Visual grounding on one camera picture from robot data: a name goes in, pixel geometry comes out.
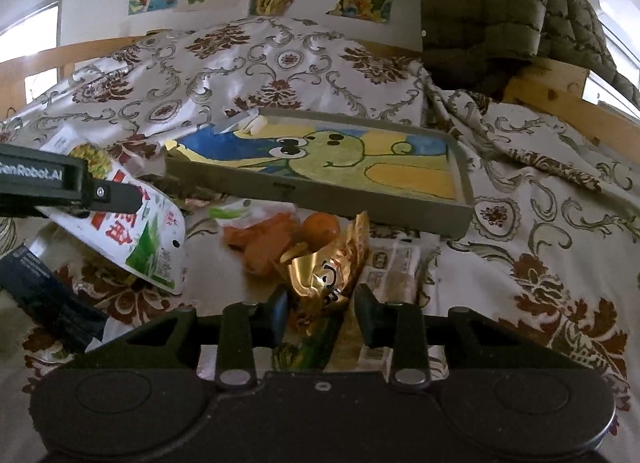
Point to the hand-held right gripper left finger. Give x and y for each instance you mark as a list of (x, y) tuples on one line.
[(275, 318)]

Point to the green white snack packet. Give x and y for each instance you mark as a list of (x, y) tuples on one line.
[(230, 210)]

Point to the dark blue snack packet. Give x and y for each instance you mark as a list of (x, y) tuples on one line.
[(45, 298)]

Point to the bright window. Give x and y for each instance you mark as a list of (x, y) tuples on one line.
[(40, 18), (620, 43)]

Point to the orange snack packet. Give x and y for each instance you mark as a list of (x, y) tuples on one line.
[(260, 243)]

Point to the gold snack packet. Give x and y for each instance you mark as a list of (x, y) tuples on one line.
[(312, 273)]

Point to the floral satin blanket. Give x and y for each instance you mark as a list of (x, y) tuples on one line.
[(525, 253)]

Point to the clear wrapped biscuit packet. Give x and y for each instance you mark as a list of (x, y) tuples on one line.
[(395, 263)]

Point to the white snack bag red green print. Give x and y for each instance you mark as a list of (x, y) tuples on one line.
[(150, 238)]

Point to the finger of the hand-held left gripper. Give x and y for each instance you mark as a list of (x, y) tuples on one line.
[(115, 195)]

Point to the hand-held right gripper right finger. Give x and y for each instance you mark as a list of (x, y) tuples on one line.
[(367, 318)]

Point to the tangerine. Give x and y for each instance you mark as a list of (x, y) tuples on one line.
[(320, 230)]

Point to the grey tray with cartoon print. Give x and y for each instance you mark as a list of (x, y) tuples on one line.
[(240, 183)]

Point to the olive puffer jacket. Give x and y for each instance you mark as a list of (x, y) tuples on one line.
[(480, 8)]

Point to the wooden bed headboard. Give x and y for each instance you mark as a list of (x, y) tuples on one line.
[(550, 78)]

